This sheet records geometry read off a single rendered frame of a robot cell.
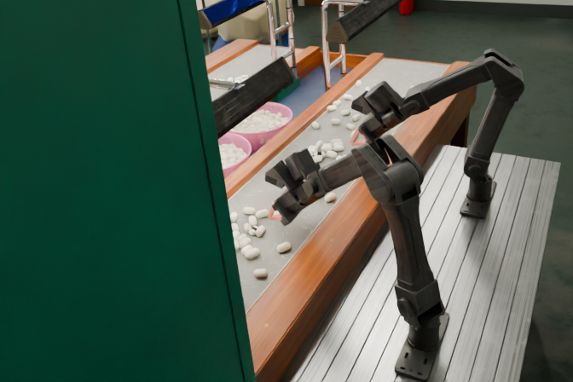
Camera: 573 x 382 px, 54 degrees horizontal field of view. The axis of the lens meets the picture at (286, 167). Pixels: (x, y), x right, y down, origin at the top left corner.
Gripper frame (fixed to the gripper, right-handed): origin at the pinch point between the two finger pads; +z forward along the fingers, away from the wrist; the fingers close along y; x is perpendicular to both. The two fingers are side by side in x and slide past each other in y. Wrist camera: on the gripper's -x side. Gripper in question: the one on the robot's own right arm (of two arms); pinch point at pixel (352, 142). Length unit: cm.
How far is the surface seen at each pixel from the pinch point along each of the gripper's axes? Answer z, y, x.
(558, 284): 5, -57, 103
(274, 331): -8, 73, 13
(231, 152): 35.5, 8.8, -21.0
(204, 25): 38, -24, -64
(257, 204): 16.8, 31.5, -4.7
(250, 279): 5, 59, 5
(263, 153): 23.9, 9.1, -14.0
